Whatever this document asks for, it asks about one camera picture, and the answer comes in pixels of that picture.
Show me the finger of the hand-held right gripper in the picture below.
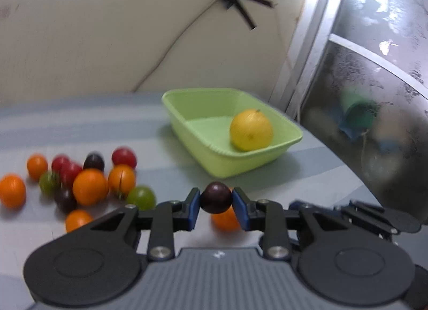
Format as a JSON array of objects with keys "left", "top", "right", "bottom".
[{"left": 334, "top": 199, "right": 422, "bottom": 245}]

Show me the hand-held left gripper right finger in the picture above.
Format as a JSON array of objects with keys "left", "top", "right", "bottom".
[{"left": 232, "top": 187, "right": 345, "bottom": 261}]

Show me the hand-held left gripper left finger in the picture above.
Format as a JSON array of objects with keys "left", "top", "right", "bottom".
[{"left": 87, "top": 187, "right": 201, "bottom": 261}]

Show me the orange cherry tomato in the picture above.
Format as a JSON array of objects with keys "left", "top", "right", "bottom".
[{"left": 211, "top": 208, "right": 242, "bottom": 233}]

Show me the dark purple cherry tomato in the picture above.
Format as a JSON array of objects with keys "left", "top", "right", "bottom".
[{"left": 200, "top": 181, "right": 233, "bottom": 214}]

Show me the light green plastic basin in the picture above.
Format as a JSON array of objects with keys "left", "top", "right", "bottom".
[{"left": 162, "top": 87, "right": 304, "bottom": 178}]

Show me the pile of mixed cherry tomatoes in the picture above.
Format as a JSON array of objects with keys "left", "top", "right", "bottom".
[{"left": 0, "top": 146, "right": 156, "bottom": 233}]

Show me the yellow lemon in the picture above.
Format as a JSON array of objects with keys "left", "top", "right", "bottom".
[{"left": 229, "top": 109, "right": 274, "bottom": 152}]

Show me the green bucket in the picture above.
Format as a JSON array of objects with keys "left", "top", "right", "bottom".
[{"left": 339, "top": 91, "right": 380, "bottom": 138}]

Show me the striped grey tablecloth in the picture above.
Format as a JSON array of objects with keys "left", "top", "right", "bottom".
[{"left": 0, "top": 91, "right": 378, "bottom": 310}]

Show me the frosted glass sliding door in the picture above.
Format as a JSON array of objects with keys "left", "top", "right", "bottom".
[{"left": 269, "top": 0, "right": 428, "bottom": 224}]

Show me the thin wall cable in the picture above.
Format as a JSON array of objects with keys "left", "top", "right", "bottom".
[{"left": 130, "top": 0, "right": 239, "bottom": 93}]

